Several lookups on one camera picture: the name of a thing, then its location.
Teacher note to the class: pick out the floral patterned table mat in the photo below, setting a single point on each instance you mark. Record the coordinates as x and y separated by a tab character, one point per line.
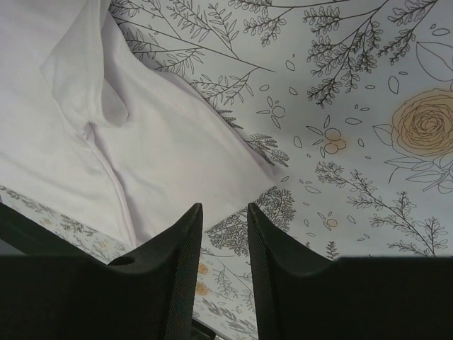
350	104

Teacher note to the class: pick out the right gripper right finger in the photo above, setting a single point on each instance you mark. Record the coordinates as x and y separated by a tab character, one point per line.
300	294

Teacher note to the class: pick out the white t shirt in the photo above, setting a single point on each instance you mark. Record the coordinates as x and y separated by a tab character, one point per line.
91	132

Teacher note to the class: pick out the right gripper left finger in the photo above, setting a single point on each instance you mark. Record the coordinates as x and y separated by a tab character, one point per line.
147	293

